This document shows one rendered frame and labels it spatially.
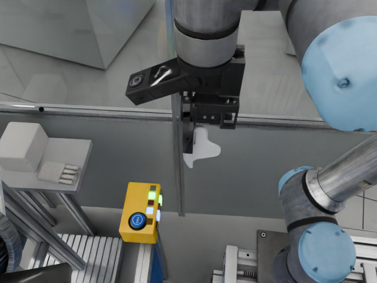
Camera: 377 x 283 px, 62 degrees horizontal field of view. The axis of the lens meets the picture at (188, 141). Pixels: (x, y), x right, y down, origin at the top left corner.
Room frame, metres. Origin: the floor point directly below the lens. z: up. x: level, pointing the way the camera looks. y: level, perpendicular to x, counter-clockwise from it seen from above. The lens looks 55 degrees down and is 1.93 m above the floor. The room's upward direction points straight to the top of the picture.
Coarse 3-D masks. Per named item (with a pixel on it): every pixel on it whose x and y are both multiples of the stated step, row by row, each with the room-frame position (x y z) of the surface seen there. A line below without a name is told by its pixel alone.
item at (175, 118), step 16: (176, 96) 0.79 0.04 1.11; (0, 112) 0.82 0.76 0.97; (16, 112) 0.82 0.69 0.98; (32, 112) 0.82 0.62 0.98; (48, 112) 0.81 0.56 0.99; (64, 112) 0.81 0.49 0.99; (80, 112) 0.80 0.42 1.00; (96, 112) 0.80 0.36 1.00; (112, 112) 0.80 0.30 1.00; (128, 112) 0.80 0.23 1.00; (144, 112) 0.81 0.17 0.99; (176, 112) 0.79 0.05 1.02; (176, 128) 0.78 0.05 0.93; (272, 128) 0.75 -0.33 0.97; (288, 128) 0.75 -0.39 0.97; (304, 128) 0.74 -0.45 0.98; (320, 128) 0.74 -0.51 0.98; (176, 144) 0.78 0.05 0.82; (176, 160) 0.78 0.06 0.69; (176, 176) 0.78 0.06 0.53
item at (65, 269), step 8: (56, 264) 0.18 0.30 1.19; (64, 264) 0.18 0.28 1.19; (16, 272) 0.17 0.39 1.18; (24, 272) 0.17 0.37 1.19; (32, 272) 0.17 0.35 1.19; (40, 272) 0.17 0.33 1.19; (48, 272) 0.17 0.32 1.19; (56, 272) 0.17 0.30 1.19; (64, 272) 0.17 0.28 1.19; (0, 280) 0.15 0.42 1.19; (8, 280) 0.15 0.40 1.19; (16, 280) 0.15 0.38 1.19; (24, 280) 0.15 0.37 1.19; (32, 280) 0.15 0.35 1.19; (40, 280) 0.15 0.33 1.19; (48, 280) 0.15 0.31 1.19; (56, 280) 0.15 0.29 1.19; (64, 280) 0.15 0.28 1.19
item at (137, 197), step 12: (132, 192) 0.42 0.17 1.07; (144, 192) 0.42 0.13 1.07; (156, 192) 0.42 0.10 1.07; (132, 204) 0.38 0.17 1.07; (144, 204) 0.38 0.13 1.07; (156, 204) 0.38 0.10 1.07; (144, 216) 0.35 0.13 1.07; (156, 216) 0.35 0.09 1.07; (120, 228) 0.31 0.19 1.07; (132, 228) 0.31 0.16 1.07; (144, 228) 0.31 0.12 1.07; (132, 240) 0.30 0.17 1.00; (144, 240) 0.30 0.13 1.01; (156, 240) 0.30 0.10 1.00
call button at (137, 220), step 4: (132, 216) 0.34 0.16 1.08; (136, 216) 0.34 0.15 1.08; (140, 216) 0.34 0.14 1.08; (132, 220) 0.33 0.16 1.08; (136, 220) 0.33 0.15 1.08; (140, 220) 0.33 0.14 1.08; (144, 220) 0.33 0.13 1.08; (132, 224) 0.32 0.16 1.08; (136, 224) 0.32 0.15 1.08; (140, 224) 0.32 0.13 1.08
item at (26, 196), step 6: (18, 192) 0.71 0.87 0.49; (24, 192) 0.72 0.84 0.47; (24, 198) 0.71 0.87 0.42; (30, 198) 0.72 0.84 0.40; (30, 204) 0.71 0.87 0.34; (36, 204) 0.72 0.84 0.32; (36, 210) 0.71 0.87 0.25; (42, 210) 0.72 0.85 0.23; (42, 216) 0.71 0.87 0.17; (48, 216) 0.72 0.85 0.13; (48, 222) 0.71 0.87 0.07; (54, 222) 0.73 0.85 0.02
